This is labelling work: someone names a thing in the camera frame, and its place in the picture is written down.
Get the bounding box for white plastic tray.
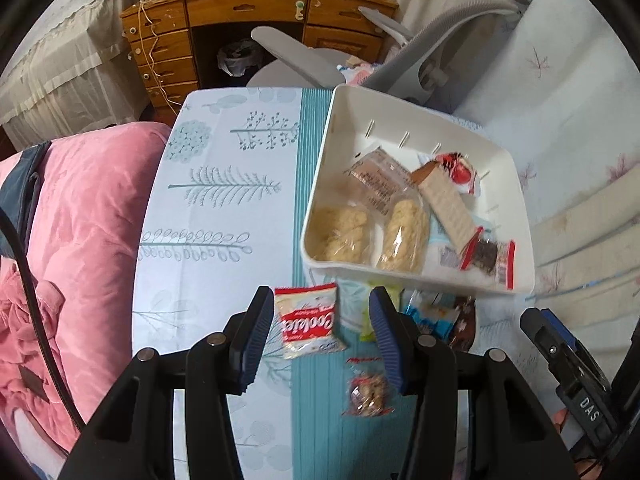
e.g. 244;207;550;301
300;85;537;297

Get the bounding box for lace covered cabinet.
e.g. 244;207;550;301
0;0;148;137

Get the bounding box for puffed rice cracker packet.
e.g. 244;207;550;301
310;202;373;263
376;199;431;273

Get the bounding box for white floral curtain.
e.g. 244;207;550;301
385;0;640;321

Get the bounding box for long beige biscuit packet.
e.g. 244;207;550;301
411;160;483;268

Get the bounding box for brown chocolate packet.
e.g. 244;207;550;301
447;295;478;351

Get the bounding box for small green packet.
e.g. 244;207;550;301
360;282;403;343

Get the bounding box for trash bin with bag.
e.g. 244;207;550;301
217;39;266;78

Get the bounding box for wooden desk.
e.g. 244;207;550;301
120;0;401;111

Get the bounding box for red white round snack packet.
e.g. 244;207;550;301
434;151;482;196

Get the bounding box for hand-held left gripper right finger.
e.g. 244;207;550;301
369;286;576;480

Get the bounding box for small blue white packet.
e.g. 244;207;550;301
402;287;461;336

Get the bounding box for red white cookie packet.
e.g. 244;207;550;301
274;283;347;361

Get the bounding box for white cables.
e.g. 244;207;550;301
135;0;182;111

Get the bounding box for grey office chair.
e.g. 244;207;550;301
247;0;531;111

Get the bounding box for small clear nut packet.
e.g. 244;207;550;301
342;357;396;418

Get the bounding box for pink blanket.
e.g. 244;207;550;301
0;122;173;456

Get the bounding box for red white dark snack packet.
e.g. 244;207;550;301
460;237;516;291

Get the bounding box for navy blue cloth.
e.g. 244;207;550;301
0;142;52;256

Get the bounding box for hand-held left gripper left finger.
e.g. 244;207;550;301
57;286;275;480

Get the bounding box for pink packets on chair seat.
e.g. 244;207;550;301
340;57;386;86

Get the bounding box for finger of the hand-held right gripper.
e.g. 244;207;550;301
541;308;583;356
520;308;568;378

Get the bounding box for clear brown cake packet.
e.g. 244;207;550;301
345;146;426;216

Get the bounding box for black cable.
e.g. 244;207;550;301
0;207;86;433

